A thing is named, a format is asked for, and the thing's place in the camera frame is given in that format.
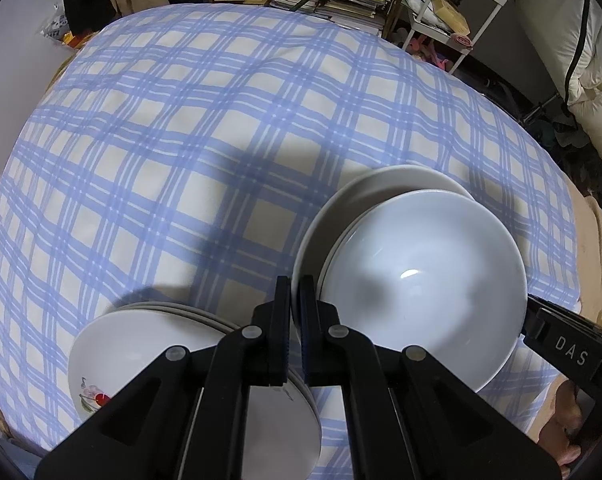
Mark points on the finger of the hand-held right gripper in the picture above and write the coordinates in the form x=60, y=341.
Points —
x=566, y=314

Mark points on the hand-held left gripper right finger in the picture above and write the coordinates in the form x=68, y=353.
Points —
x=323, y=350

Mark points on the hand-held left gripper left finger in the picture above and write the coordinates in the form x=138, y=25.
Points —
x=268, y=350

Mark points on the plain white bowl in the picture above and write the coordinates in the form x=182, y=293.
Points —
x=421, y=260

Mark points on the red bowl with inside emblem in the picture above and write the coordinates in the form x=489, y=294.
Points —
x=336, y=215

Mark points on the large cherry print plate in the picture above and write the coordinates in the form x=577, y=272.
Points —
x=131, y=345

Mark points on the person's right hand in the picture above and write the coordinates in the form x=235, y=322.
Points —
x=561, y=420

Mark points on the beige flowered blanket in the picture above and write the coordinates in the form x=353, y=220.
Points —
x=596, y=250

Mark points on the blue plaid tablecloth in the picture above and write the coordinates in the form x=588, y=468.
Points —
x=181, y=135

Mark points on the white office chair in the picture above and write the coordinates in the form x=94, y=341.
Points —
x=556, y=35

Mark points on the pink toy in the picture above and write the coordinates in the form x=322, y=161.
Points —
x=428, y=52

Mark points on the yellow box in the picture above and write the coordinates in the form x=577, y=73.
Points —
x=451, y=12

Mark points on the pile of thin books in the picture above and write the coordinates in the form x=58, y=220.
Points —
x=341, y=7

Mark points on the yellow red packet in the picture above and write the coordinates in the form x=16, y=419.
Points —
x=81, y=40

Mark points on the white patterned snack bag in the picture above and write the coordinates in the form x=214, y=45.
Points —
x=56, y=24

